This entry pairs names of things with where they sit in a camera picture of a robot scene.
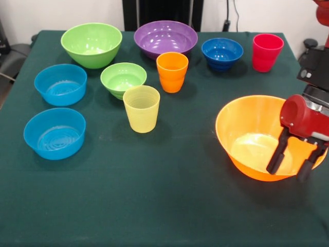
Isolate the red cup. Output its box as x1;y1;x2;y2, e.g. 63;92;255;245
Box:
252;33;285;73

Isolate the yellow cup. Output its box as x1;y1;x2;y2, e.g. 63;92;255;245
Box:
122;85;161;134

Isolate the light blue bowl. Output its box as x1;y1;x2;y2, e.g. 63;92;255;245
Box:
23;108;86;161
34;63;88;107

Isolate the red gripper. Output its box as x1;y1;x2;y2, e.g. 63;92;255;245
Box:
266;94;329;183

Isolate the large orange bowl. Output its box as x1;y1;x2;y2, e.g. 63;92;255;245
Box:
215;95;328;182

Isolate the purple bowl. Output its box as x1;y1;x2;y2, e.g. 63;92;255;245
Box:
134;20;198;61

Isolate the dark green tablecloth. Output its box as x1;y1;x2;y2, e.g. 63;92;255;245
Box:
0;30;329;247

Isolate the orange cup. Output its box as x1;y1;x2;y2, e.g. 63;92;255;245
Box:
156;52;189;94

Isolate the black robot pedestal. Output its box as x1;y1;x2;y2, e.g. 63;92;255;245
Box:
122;0;204;32

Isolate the large green bowl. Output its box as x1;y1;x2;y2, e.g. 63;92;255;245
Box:
60;23;123;69

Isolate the dark blue bowl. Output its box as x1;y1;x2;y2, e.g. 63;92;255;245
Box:
201;38;244;72

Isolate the small green bowl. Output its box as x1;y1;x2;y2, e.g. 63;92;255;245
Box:
100;62;148;100

